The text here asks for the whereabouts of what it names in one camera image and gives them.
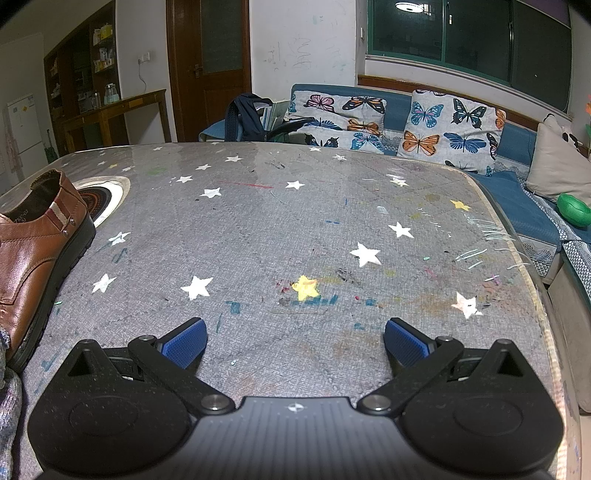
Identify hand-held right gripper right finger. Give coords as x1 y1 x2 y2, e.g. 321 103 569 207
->
358 318 532 415

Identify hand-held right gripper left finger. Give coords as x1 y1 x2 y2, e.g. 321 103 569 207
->
60 318 235 415

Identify brown leather shoe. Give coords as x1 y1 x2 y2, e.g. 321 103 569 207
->
0 170 97 372

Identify round black induction cooktop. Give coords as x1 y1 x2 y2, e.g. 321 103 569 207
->
74 179 131 228

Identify butterfly print cushion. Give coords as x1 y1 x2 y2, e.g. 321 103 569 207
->
284 89 387 155
397 89 507 177

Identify green bowl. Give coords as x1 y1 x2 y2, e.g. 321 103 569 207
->
556 193 591 228

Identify blue sofa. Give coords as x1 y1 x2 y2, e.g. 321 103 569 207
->
198 83 591 287

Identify dark blue backpack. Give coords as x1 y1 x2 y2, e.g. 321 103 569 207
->
224 92 315 144

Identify beige pillow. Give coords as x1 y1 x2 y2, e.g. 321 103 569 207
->
525 114 591 204

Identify upright books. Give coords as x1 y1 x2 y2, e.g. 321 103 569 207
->
261 98 293 134

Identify wooden desk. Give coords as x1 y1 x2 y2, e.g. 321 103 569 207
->
60 89 172 155

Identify brown wooden door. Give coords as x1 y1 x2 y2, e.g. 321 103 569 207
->
166 0 252 144

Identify white refrigerator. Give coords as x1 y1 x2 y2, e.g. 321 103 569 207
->
6 93 47 174

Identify dark wooden shelf cabinet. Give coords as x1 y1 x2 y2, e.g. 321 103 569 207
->
44 0 121 158

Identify dark glass window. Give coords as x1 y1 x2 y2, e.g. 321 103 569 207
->
365 0 573 114

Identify purple roller blind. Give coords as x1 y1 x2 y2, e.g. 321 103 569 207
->
549 0 577 26

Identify brown wooden wall rail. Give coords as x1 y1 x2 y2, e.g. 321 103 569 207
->
358 74 541 132

